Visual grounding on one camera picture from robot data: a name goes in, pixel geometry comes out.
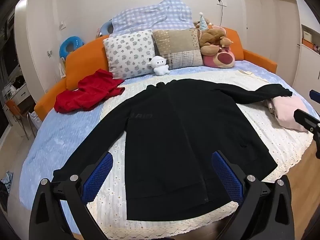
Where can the clothes pile on floor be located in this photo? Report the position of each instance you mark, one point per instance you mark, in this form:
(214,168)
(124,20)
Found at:
(6,186)

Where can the white light switch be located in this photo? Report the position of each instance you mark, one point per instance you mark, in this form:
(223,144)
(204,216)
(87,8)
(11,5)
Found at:
(62,25)

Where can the small blue round plush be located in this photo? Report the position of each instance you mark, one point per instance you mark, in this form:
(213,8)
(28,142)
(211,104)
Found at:
(104,29)

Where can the brown plush bear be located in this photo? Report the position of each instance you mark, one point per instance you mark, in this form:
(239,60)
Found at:
(212,40)

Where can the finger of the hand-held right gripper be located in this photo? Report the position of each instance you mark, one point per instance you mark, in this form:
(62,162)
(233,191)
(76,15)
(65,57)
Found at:
(305,118)
(315,95)

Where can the white plush toy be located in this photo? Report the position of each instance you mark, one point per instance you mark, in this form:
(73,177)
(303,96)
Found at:
(160,65)

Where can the white wall socket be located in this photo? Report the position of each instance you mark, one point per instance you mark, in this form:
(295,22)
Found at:
(221,3)

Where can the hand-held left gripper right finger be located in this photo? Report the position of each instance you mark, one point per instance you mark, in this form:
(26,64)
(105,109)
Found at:
(228,177)

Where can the white floral pillow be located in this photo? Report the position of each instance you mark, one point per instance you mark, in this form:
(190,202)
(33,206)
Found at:
(127,52)

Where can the orange storage box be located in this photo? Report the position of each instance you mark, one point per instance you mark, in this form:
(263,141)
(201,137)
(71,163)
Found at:
(307,41)

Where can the white daisy blanket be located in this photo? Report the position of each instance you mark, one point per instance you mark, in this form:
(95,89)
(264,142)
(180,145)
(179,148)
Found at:
(275,137)

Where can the pink folded garment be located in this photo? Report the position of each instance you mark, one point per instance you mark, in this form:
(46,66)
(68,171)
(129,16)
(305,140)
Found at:
(287,110)

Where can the blue party hat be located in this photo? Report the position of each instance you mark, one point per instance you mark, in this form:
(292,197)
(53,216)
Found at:
(203,23)

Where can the red garment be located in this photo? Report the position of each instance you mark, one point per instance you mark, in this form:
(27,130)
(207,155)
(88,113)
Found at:
(82,95)

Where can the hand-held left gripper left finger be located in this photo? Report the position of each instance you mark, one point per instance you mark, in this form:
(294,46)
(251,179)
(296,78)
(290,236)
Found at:
(98,177)

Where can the wall hook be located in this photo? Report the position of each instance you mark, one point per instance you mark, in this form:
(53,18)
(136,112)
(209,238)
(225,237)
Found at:
(49,53)

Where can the large blue round plush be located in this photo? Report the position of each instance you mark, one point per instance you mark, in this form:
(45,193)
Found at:
(65,48)

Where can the orange chair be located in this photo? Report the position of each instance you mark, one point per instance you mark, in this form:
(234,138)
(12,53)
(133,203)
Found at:
(15,108)

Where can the beige patchwork pillow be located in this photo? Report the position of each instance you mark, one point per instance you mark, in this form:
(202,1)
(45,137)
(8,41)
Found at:
(177,45)

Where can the blue checked duvet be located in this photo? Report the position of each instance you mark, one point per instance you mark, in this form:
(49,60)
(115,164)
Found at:
(150,15)

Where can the pink plush bear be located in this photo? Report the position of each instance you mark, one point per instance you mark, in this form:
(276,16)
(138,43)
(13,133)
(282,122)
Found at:
(222,58)

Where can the cluttered desk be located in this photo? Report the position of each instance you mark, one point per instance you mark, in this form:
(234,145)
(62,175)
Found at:
(15,86)

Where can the black jacket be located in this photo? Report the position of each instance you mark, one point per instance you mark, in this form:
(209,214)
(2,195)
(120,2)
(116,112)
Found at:
(175,130)

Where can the white wardrobe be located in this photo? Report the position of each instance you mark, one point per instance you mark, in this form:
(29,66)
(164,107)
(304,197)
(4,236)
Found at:
(282,30)

